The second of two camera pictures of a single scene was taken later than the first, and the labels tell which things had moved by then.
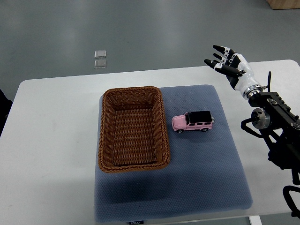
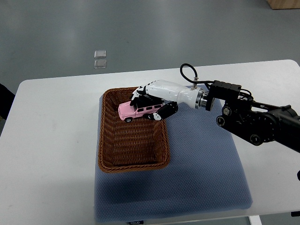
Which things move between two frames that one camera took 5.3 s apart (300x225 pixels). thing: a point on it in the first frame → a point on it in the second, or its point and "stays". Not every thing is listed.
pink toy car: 195,120 → 127,112
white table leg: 255,220 stays
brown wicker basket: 133,135 stays
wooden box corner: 276,4 stays
